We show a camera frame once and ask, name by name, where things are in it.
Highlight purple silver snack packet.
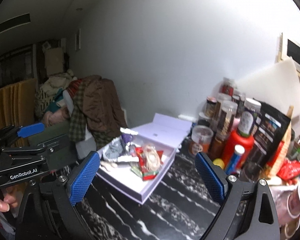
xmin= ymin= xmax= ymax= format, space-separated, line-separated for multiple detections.
xmin=119 ymin=127 xmax=139 ymax=163

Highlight clear bag of rubber bands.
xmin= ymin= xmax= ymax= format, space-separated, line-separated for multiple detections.
xmin=143 ymin=145 xmax=161 ymax=172

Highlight left hand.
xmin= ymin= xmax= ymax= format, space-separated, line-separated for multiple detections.
xmin=0 ymin=186 xmax=19 ymax=212

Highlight yellow lemon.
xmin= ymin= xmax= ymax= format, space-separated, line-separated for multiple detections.
xmin=213 ymin=158 xmax=225 ymax=169

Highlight clear glass mug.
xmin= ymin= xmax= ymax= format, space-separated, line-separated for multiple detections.
xmin=238 ymin=161 xmax=262 ymax=182

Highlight black white gingham scrunchie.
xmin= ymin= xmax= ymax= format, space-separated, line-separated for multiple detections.
xmin=102 ymin=137 xmax=125 ymax=163

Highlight blue effervescent tablet tube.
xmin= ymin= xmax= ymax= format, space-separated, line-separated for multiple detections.
xmin=225 ymin=145 xmax=245 ymax=175

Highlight green plaid cloth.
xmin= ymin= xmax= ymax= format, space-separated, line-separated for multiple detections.
xmin=66 ymin=77 xmax=115 ymax=150

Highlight white open gift box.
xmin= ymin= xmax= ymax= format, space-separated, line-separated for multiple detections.
xmin=97 ymin=113 xmax=192 ymax=204

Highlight red plastic canister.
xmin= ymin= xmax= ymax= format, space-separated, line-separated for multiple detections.
xmin=221 ymin=129 xmax=255 ymax=168

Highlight clear jar orange contents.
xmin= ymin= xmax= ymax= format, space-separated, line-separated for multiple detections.
xmin=189 ymin=125 xmax=214 ymax=155

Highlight orange printed snack bag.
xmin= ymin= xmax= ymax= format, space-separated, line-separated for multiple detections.
xmin=264 ymin=106 xmax=294 ymax=178

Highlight brown jacket on pile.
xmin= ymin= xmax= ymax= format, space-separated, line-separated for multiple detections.
xmin=82 ymin=75 xmax=128 ymax=147

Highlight red snack packet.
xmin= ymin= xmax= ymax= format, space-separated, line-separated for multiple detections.
xmin=131 ymin=145 xmax=163 ymax=181

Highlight dark jar white label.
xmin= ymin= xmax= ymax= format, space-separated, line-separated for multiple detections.
xmin=237 ymin=98 xmax=261 ymax=138

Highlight red crinkled snack bag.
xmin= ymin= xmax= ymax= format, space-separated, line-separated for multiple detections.
xmin=277 ymin=159 xmax=300 ymax=181

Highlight clear jar brown sticks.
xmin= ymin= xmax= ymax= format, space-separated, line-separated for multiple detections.
xmin=217 ymin=100 xmax=238 ymax=140

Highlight black standing food pouch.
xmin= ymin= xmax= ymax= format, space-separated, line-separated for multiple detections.
xmin=242 ymin=101 xmax=291 ymax=168

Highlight pink paper cup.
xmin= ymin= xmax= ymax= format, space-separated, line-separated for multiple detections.
xmin=287 ymin=181 xmax=300 ymax=217

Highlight tall jar red contents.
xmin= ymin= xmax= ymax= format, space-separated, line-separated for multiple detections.
xmin=220 ymin=77 xmax=235 ymax=96

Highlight white foam board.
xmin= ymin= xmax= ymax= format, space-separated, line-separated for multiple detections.
xmin=236 ymin=59 xmax=300 ymax=117

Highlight wall intercom panel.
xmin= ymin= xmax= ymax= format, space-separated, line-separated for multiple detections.
xmin=277 ymin=33 xmax=300 ymax=79

